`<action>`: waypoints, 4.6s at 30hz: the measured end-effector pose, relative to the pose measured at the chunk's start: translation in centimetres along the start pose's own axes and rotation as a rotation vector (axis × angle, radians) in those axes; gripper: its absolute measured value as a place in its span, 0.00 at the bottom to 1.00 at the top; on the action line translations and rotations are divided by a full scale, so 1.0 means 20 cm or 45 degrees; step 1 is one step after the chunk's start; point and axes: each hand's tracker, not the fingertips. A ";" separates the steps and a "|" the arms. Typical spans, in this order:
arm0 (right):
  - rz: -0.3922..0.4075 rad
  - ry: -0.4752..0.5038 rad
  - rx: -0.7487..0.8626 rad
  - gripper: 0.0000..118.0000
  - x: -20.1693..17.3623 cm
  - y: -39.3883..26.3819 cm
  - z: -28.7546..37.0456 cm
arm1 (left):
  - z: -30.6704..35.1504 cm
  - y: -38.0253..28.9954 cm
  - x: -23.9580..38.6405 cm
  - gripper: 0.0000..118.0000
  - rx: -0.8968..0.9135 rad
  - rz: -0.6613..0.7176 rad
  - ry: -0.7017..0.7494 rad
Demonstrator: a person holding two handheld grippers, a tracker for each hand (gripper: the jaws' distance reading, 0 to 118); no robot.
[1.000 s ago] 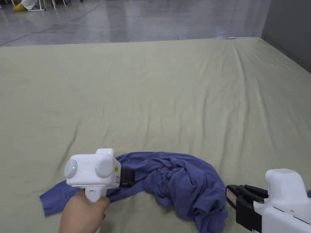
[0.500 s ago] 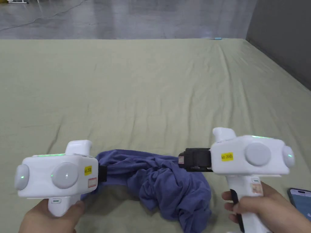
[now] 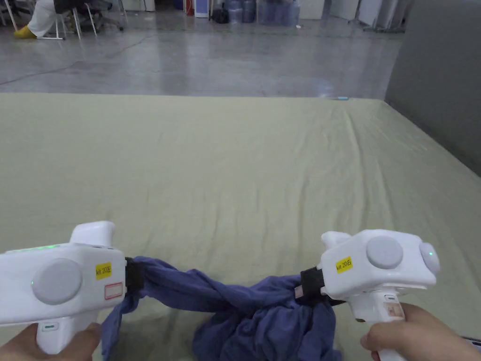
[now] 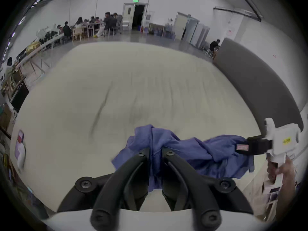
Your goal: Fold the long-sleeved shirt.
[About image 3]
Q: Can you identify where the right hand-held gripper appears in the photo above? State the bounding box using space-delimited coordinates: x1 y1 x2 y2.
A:
295 229 441 361

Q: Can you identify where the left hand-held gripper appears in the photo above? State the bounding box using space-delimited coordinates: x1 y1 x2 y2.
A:
0 221 145 356

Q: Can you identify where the dark blue shirt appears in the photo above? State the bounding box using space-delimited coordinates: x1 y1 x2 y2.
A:
101 255 343 361

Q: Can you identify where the person's left hand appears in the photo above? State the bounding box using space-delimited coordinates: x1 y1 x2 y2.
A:
0 322 103 361

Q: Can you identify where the person's right hand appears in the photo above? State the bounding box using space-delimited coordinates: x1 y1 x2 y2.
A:
360 302 481 361

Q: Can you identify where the bed with pale green sheet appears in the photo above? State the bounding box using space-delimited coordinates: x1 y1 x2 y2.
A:
0 93 481 361

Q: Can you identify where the grey padded headboard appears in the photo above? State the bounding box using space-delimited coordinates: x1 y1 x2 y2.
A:
385 0 481 186

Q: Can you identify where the black office chair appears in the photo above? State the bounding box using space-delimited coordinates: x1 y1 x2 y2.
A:
52 0 125 40

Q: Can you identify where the group of blue water bottles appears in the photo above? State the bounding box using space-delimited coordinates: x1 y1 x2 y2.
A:
225 0 301 26

